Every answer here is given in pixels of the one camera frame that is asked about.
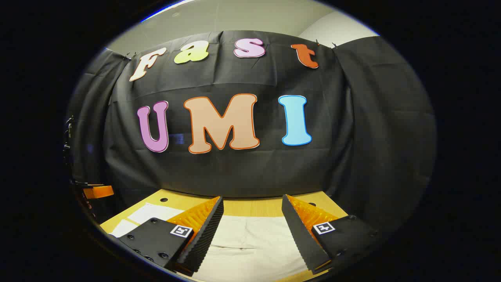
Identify black backdrop cloth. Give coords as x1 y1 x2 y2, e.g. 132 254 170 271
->
65 31 437 235

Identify white jeans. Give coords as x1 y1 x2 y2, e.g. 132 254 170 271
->
108 202 314 282

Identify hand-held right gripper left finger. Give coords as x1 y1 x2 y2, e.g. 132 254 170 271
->
117 196 225 273

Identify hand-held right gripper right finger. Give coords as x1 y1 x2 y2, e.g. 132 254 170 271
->
281 194 379 275

